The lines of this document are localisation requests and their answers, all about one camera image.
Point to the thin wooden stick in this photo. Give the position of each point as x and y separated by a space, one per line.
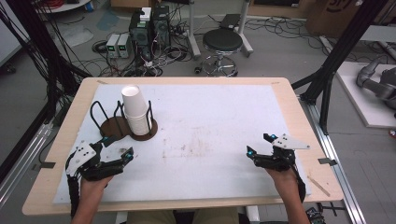
319 186

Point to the black round stool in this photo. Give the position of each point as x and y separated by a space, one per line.
222 40

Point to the small white box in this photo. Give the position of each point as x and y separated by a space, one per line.
145 14

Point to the person's left hand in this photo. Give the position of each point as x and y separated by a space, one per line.
93 186

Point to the white floor board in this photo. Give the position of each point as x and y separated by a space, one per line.
358 102

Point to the black metal frame post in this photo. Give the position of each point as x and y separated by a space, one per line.
40 49
336 59

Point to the small black electronic device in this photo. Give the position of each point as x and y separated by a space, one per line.
315 215

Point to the black tape strip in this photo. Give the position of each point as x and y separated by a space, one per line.
45 165
327 161

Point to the aluminium floor rail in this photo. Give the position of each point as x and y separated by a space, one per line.
21 168
339 174

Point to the white table mat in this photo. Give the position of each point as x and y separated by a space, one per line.
202 155

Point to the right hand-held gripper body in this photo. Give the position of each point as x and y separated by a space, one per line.
281 158

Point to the black flat device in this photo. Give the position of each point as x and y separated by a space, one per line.
229 21

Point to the cardboard box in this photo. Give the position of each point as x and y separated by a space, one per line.
339 17

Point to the black computer tower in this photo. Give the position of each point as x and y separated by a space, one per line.
161 28
140 37

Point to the white paper cup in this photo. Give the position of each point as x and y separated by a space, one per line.
134 101
139 124

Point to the grey bench power supply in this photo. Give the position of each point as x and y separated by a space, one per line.
112 46
124 45

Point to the wooden table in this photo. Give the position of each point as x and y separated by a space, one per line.
295 90

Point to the person's right hand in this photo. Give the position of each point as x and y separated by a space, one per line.
285 179

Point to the white stand leg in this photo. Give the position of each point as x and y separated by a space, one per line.
193 34
244 31

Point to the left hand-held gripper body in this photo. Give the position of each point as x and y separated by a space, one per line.
93 169

